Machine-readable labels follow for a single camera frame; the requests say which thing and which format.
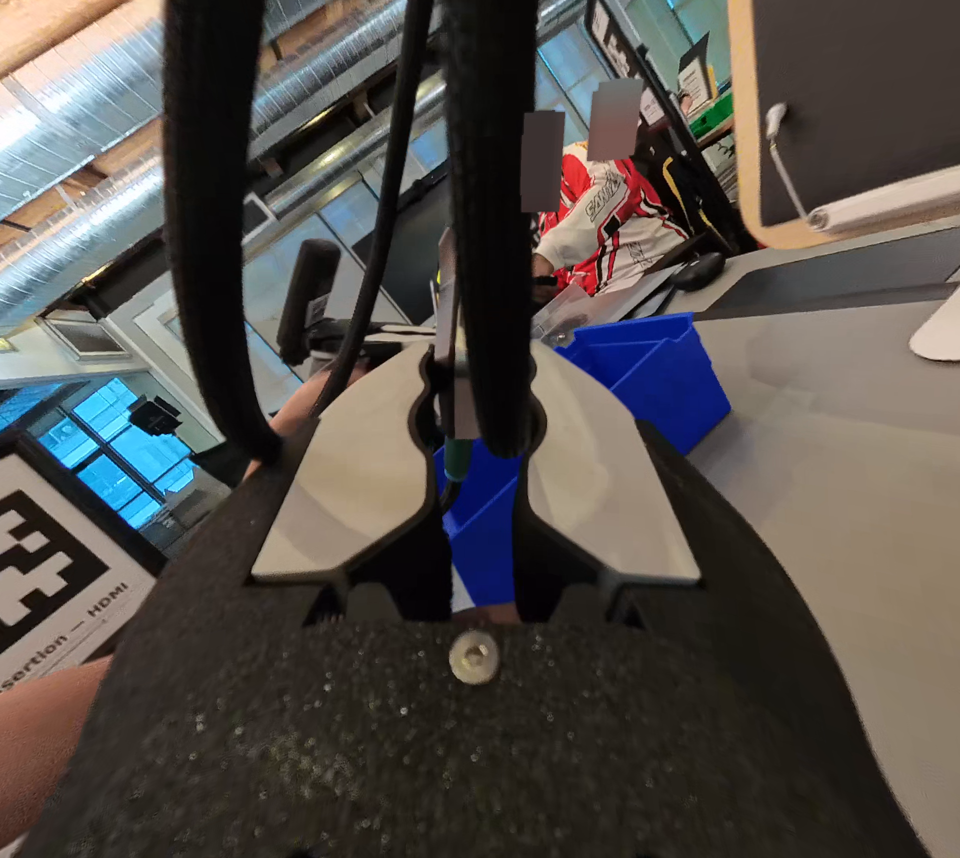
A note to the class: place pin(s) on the small black framed sign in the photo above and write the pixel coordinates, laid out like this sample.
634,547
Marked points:
696,74

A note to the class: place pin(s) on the black mounted device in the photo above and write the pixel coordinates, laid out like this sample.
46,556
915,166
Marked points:
154,415

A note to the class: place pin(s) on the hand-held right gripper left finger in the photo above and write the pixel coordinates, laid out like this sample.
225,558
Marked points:
345,498

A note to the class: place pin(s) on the person's left forearm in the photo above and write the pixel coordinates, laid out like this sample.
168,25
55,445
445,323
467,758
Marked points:
300,408

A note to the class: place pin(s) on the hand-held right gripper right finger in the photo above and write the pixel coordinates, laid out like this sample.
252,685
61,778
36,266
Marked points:
607,498

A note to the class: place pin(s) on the printed tag sign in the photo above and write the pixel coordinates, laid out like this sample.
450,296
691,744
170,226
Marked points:
615,40
75,573

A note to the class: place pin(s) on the grey desk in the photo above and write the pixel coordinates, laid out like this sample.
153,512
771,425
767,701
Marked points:
825,498

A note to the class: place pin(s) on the black board with wooden rim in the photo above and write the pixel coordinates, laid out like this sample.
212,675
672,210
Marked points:
862,47

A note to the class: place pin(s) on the black computer mouse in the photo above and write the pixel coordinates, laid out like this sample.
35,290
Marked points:
697,270

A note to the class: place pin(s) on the blue plastic bin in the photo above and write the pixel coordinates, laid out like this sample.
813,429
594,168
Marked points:
660,378

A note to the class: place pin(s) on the grey flat pouch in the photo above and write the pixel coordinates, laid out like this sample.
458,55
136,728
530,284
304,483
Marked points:
645,295

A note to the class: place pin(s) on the grey hdmi switch box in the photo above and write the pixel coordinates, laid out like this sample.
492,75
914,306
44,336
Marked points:
450,318

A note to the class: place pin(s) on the clear plastic organizer box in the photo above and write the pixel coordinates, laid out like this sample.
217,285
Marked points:
566,318

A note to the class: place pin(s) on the silver ventilation duct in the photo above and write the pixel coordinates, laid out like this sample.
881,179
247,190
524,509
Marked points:
75,122

